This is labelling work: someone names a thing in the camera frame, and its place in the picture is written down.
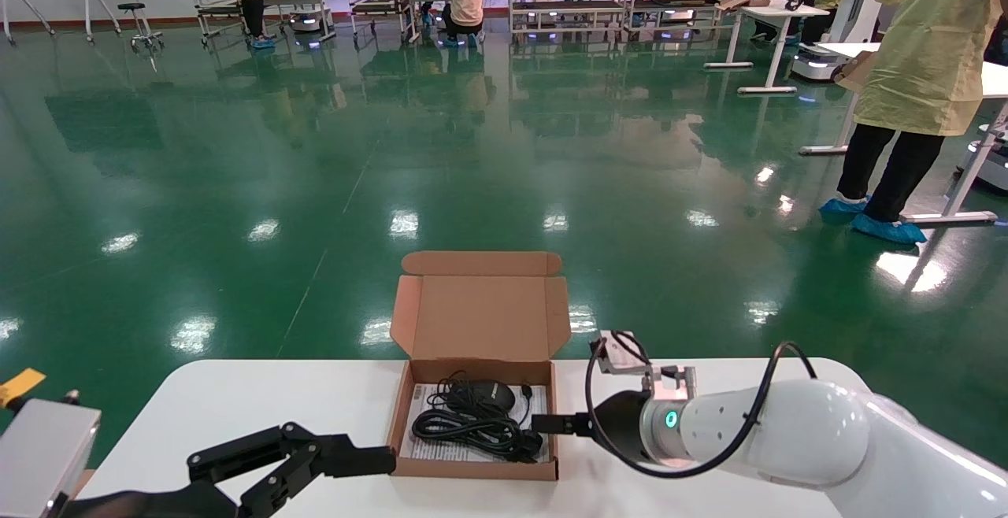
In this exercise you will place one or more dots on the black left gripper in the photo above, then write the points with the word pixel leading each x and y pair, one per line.
pixel 173 506

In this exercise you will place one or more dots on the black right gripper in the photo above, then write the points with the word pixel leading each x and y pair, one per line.
pixel 622 423

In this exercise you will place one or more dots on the cardboard storage box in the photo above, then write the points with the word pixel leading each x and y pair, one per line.
pixel 480 321

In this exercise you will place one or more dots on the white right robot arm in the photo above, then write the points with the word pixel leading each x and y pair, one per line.
pixel 803 431

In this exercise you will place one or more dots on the small open cardboard box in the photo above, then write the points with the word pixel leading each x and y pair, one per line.
pixel 854 69
pixel 744 1

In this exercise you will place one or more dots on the black computer mouse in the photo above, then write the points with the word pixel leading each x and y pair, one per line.
pixel 484 396

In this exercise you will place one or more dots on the yellow tape tag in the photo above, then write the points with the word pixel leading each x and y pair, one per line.
pixel 20 386

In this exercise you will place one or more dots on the metal shelf cart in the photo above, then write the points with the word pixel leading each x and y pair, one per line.
pixel 378 6

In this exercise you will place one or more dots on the black round stool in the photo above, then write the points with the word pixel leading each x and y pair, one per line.
pixel 131 7

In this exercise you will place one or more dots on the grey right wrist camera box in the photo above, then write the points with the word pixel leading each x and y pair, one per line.
pixel 618 357

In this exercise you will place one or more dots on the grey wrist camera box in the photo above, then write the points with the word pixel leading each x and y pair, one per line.
pixel 39 455
pixel 618 357

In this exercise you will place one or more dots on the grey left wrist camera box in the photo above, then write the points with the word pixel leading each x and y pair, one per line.
pixel 39 455

